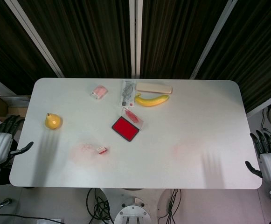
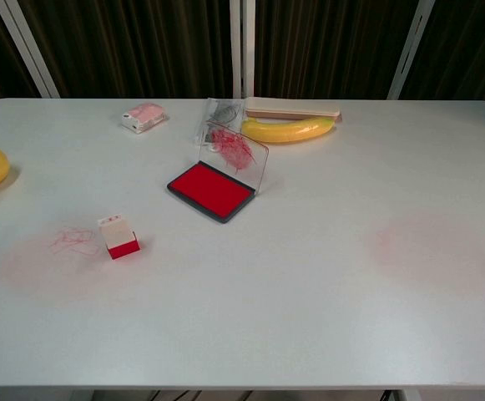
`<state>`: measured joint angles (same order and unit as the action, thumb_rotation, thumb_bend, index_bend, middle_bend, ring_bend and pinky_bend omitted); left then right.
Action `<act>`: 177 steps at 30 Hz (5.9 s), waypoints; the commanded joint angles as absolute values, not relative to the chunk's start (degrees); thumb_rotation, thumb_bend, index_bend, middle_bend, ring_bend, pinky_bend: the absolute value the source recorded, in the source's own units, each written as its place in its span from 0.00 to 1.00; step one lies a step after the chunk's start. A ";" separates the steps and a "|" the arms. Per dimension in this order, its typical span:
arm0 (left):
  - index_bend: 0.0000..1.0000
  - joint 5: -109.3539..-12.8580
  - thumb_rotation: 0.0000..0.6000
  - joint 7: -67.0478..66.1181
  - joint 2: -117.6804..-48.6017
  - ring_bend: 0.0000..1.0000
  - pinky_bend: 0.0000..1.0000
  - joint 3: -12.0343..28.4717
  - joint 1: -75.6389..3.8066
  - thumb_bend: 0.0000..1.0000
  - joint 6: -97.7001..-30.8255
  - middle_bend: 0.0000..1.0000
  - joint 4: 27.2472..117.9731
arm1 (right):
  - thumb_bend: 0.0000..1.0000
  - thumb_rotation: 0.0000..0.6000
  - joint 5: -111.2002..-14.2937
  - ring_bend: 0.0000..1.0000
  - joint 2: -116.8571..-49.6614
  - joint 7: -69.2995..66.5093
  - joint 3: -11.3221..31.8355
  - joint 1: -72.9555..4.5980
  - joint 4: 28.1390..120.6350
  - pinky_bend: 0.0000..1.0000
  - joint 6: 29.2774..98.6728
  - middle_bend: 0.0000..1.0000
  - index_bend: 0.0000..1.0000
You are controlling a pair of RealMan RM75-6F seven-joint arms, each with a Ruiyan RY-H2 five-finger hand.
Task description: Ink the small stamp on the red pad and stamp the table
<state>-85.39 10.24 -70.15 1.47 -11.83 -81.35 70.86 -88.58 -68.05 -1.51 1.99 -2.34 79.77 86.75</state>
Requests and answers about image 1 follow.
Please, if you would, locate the black cable bundle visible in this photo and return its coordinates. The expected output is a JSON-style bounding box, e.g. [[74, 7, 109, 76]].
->
[[86, 188, 114, 224], [157, 188, 182, 224]]

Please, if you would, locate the clear plastic package grey item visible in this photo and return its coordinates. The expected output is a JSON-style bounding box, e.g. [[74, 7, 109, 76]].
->
[[119, 79, 136, 108]]

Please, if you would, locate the pink tissue packet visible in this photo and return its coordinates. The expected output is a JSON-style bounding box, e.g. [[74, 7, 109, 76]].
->
[[89, 85, 109, 100]]

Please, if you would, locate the yellow pear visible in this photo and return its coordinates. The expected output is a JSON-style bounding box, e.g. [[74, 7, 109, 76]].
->
[[44, 112, 63, 130]]

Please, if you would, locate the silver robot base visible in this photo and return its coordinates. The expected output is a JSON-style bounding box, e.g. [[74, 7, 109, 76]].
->
[[113, 197, 153, 224]]

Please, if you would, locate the red ink pad black case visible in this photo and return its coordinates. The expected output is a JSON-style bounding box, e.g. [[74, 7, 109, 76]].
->
[[111, 116, 140, 142]]

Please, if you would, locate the brown cardboard box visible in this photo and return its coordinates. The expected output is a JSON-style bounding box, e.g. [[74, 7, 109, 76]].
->
[[0, 95, 31, 125]]

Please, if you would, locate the yellow banana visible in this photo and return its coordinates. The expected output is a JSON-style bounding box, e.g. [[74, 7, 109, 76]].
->
[[134, 92, 170, 108]]

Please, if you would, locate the dark pleated curtain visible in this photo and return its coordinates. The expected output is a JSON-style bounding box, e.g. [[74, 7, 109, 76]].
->
[[0, 0, 59, 95], [17, 0, 132, 79], [197, 0, 271, 113], [140, 0, 232, 80]]

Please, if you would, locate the white frame post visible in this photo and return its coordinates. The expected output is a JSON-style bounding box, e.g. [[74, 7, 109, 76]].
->
[[190, 0, 240, 80], [128, 0, 143, 79], [4, 0, 65, 78]]

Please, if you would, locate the clear ink pad lid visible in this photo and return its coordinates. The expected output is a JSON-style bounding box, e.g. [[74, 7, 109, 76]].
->
[[122, 108, 146, 131]]

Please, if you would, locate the beige oblong case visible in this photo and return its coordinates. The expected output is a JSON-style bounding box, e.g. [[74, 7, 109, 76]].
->
[[135, 82, 173, 94]]

